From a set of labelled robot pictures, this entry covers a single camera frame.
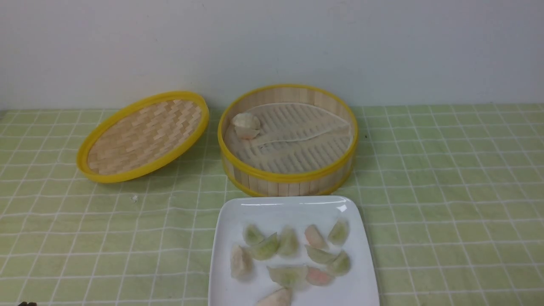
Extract white steamed dumpling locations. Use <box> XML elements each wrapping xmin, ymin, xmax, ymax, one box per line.
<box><xmin>231</xmin><ymin>112</ymin><xmax>261</xmax><ymax>140</ymax></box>

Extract white square plate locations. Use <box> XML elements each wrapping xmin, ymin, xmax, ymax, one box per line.
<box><xmin>208</xmin><ymin>195</ymin><xmax>380</xmax><ymax>306</ymax></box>

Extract yellow rimmed bamboo steamer basket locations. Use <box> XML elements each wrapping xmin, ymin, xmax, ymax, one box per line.
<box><xmin>217</xmin><ymin>85</ymin><xmax>359</xmax><ymax>196</ymax></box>

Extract white steamer liner cloth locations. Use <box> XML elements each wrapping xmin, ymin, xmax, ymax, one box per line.
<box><xmin>223</xmin><ymin>102</ymin><xmax>354</xmax><ymax>174</ymax></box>

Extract small green dumpling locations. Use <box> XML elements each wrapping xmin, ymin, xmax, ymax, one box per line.
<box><xmin>243</xmin><ymin>224</ymin><xmax>266</xmax><ymax>246</ymax></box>

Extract pale green dumpling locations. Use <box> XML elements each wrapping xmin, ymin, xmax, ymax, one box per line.
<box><xmin>278</xmin><ymin>226</ymin><xmax>300</xmax><ymax>258</ymax></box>
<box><xmin>305</xmin><ymin>245</ymin><xmax>336</xmax><ymax>265</ymax></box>

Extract pale green dumpling middle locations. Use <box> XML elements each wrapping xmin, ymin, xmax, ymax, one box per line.
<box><xmin>305</xmin><ymin>245</ymin><xmax>336</xmax><ymax>265</ymax></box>

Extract beige dumpling left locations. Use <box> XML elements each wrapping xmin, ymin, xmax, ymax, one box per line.
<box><xmin>230</xmin><ymin>244</ymin><xmax>253</xmax><ymax>281</ymax></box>

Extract beige dumpling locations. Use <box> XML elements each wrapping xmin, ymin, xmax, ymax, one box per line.
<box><xmin>256</xmin><ymin>287</ymin><xmax>293</xmax><ymax>306</ymax></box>
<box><xmin>230</xmin><ymin>244</ymin><xmax>253</xmax><ymax>281</ymax></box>

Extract large green dumpling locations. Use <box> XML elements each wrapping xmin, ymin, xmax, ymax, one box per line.
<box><xmin>267</xmin><ymin>265</ymin><xmax>308</xmax><ymax>289</ymax></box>

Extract orange pink dumpling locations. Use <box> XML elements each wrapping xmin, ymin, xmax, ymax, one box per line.
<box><xmin>306</xmin><ymin>266</ymin><xmax>335</xmax><ymax>286</ymax></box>

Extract yellow rimmed bamboo steamer lid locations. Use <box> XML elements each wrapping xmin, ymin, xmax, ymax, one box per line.
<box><xmin>76</xmin><ymin>91</ymin><xmax>210</xmax><ymax>184</ymax></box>

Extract green dumpling lower right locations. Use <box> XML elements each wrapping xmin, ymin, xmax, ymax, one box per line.
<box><xmin>326</xmin><ymin>250</ymin><xmax>351</xmax><ymax>277</ymax></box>

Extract beige dumpling bottom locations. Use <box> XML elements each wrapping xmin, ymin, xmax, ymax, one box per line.
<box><xmin>256</xmin><ymin>287</ymin><xmax>293</xmax><ymax>306</ymax></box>

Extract green checkered tablecloth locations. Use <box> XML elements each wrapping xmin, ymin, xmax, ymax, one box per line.
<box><xmin>0</xmin><ymin>105</ymin><xmax>544</xmax><ymax>306</ymax></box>

